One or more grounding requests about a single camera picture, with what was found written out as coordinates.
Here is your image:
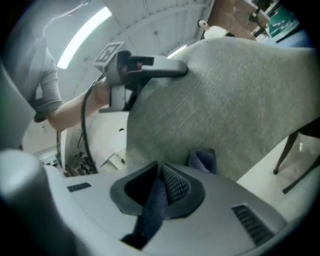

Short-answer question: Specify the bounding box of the dark blue cloth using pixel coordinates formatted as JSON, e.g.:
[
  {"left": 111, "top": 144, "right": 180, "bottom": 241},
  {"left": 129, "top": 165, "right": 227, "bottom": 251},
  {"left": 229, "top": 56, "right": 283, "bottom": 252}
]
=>
[{"left": 120, "top": 149, "right": 217, "bottom": 251}]

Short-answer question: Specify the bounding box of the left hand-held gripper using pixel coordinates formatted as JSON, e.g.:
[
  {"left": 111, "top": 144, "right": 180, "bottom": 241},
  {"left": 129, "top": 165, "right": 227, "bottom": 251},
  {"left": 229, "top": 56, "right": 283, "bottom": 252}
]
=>
[{"left": 92, "top": 41, "right": 189, "bottom": 114}]

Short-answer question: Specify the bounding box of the pile of clutter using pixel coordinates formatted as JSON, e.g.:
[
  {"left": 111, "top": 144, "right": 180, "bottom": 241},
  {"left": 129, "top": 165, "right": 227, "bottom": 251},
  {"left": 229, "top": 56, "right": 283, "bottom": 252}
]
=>
[{"left": 62, "top": 149, "right": 99, "bottom": 178}]

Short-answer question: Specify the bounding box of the person's grey shirt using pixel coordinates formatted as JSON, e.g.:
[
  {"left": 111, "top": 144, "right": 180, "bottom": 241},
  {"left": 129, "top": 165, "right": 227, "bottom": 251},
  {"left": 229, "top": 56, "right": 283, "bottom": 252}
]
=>
[{"left": 0, "top": 14, "right": 65, "bottom": 151}]

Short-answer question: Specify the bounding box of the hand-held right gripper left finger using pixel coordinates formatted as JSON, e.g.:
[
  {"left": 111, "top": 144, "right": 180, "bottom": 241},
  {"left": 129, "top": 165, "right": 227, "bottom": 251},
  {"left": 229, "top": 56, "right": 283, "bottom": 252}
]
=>
[{"left": 109, "top": 161, "right": 160, "bottom": 216}]

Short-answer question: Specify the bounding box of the green sign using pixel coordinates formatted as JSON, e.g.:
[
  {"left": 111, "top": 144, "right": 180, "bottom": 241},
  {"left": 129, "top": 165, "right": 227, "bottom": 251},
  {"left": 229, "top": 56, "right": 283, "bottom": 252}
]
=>
[{"left": 267, "top": 6, "right": 301, "bottom": 39}]

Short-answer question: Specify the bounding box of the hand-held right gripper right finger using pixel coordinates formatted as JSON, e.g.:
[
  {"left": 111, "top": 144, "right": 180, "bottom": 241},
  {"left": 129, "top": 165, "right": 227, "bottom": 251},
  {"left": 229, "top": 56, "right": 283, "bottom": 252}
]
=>
[{"left": 159, "top": 162, "right": 206, "bottom": 221}]

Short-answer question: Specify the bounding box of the black cable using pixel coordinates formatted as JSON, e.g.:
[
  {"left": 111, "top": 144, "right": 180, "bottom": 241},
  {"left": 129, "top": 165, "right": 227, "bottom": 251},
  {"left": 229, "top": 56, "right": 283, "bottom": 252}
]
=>
[{"left": 80, "top": 72, "right": 106, "bottom": 174}]

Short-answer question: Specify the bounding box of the grey fabric chair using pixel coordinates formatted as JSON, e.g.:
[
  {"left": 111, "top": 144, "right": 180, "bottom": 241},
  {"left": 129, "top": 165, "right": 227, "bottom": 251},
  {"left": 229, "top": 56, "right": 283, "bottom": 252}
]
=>
[{"left": 125, "top": 36, "right": 320, "bottom": 195}]

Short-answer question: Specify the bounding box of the round wooden table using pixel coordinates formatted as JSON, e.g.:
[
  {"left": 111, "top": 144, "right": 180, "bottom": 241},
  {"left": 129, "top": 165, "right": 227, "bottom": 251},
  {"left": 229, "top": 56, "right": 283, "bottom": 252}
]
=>
[{"left": 233, "top": 0, "right": 271, "bottom": 35}]

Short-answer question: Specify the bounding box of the person's left forearm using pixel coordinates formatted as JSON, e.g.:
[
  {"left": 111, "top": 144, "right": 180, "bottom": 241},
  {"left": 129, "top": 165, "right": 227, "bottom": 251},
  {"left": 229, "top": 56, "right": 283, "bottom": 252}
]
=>
[{"left": 46, "top": 79, "right": 111, "bottom": 131}]

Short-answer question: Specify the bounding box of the long ceiling light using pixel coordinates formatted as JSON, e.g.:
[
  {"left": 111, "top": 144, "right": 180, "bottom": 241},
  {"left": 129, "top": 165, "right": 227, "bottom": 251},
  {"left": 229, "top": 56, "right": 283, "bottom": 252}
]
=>
[{"left": 56, "top": 6, "right": 113, "bottom": 70}]

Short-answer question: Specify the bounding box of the small ceiling light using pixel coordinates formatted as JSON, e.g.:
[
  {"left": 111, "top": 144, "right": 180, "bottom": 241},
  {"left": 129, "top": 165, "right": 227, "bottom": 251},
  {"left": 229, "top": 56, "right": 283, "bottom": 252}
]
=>
[{"left": 165, "top": 44, "right": 188, "bottom": 60}]

